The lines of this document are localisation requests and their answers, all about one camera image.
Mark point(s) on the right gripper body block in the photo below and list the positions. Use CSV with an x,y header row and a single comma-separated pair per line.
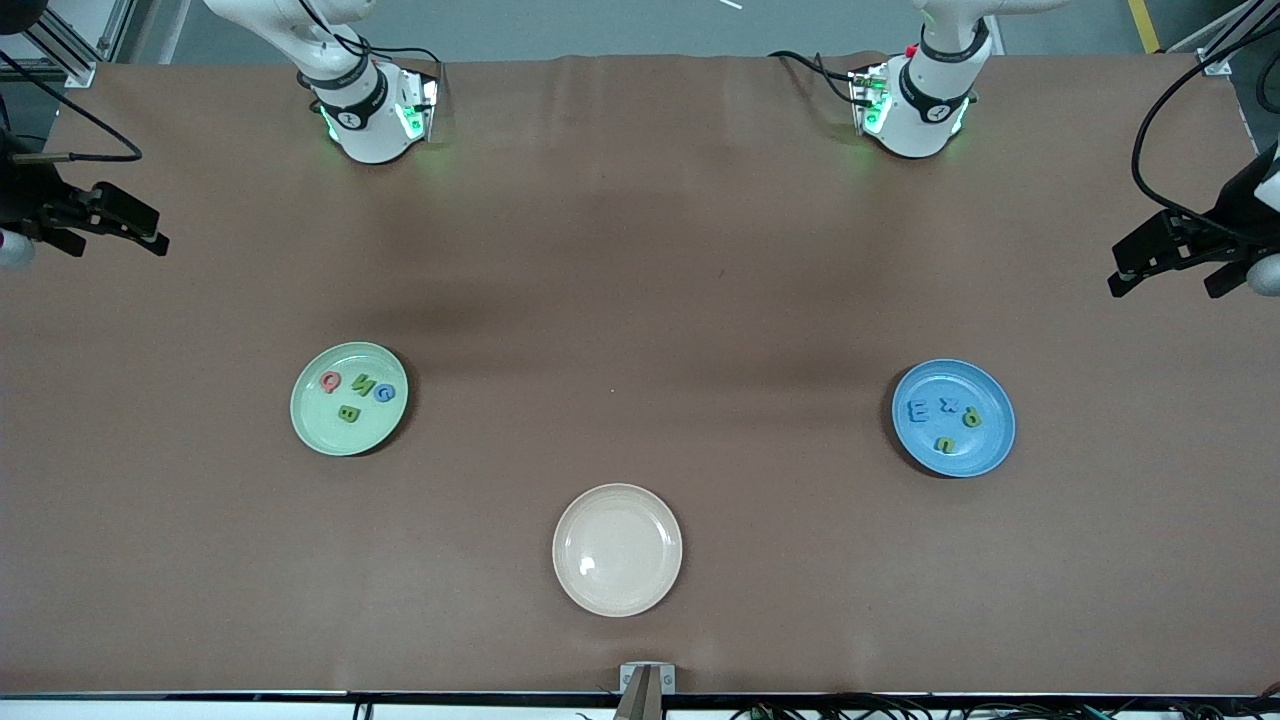
x,y
28,198

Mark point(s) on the left gripper body block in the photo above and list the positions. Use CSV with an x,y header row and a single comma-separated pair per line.
x,y
1222,222

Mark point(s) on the green letter p block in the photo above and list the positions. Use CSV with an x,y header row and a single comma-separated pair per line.
x,y
971,417

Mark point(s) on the pink letter Q block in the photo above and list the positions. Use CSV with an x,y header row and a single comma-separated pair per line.
x,y
325,381

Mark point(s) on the blue letter m block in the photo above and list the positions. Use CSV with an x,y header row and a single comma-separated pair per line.
x,y
916,410

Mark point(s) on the green letter N block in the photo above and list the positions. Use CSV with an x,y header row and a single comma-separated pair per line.
x,y
363,385

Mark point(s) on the green letter B block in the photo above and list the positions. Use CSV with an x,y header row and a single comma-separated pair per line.
x,y
348,414

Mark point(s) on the blue letter G block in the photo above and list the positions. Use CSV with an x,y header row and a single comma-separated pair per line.
x,y
385,393

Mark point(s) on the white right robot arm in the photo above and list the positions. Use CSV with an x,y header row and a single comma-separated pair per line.
x,y
370,120

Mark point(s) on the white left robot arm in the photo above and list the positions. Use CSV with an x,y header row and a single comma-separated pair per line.
x,y
925,110

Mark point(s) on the blue plate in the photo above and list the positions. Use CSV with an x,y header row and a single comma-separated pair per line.
x,y
990,450

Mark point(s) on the base connector box green light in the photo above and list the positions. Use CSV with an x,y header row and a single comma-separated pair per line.
x,y
415,110
868,100

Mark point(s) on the light green plate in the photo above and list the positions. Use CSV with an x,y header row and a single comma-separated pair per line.
x,y
349,440

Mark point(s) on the brown table cover sheet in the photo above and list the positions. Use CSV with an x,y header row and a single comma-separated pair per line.
x,y
640,200

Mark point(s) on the beige plate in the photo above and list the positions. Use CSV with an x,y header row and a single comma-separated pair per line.
x,y
617,550

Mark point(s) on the aluminium frame profile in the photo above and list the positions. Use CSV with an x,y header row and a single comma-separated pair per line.
x,y
120,30
1213,60
82,73

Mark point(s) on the white table edge rail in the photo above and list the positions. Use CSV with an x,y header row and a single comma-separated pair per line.
x,y
150,712

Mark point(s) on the grey metal mount bracket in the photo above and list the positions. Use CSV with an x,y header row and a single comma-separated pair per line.
x,y
666,680

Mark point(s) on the tan camera pole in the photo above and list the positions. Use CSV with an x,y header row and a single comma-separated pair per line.
x,y
640,705

